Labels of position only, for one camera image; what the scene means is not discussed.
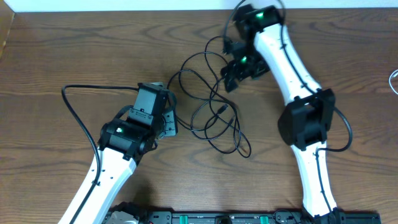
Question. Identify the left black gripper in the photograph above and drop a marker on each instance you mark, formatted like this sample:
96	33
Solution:
170	123

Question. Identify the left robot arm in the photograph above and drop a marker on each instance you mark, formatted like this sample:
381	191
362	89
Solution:
134	131

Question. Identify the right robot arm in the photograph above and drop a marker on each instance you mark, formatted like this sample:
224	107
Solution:
265	46

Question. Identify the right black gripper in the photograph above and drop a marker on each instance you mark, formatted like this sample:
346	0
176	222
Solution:
234	66

